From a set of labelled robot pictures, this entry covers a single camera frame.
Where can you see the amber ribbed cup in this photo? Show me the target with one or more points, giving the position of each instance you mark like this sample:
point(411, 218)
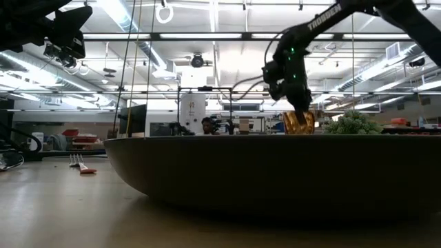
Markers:
point(291, 124)

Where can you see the black round plate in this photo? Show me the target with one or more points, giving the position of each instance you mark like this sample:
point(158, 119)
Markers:
point(275, 172)

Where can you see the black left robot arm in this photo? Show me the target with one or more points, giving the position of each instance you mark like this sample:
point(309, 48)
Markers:
point(20, 24)

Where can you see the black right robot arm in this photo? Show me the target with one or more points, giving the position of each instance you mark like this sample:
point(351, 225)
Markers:
point(396, 13)

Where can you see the small green artificial plant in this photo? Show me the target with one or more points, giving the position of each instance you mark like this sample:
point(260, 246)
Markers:
point(351, 124)

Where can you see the cardboard box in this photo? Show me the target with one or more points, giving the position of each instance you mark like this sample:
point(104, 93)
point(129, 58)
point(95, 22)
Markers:
point(244, 125)

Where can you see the person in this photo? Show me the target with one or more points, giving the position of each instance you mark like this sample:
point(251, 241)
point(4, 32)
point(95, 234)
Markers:
point(207, 125)

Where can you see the orange box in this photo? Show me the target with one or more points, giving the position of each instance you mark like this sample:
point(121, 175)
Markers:
point(399, 121)

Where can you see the red storage bin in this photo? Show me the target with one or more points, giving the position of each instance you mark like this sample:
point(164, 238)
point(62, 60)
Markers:
point(84, 138)

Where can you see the black computer monitor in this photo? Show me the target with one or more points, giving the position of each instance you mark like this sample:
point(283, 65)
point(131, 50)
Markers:
point(134, 120)

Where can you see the white plastic container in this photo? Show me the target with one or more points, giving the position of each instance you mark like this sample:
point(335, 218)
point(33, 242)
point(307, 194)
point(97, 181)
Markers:
point(37, 141)

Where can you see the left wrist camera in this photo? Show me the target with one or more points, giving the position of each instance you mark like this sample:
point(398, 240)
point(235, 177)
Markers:
point(63, 56)

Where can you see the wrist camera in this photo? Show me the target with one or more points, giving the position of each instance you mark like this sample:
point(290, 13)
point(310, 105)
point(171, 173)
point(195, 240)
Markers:
point(63, 56)
point(272, 72)

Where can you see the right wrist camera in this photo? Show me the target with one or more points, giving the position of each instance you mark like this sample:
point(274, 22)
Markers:
point(272, 72)

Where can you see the black overhead frame beam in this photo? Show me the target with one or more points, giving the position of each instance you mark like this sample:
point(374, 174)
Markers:
point(155, 36)

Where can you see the black ceiling camera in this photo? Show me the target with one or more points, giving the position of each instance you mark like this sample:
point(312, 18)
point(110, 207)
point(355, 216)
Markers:
point(197, 61)

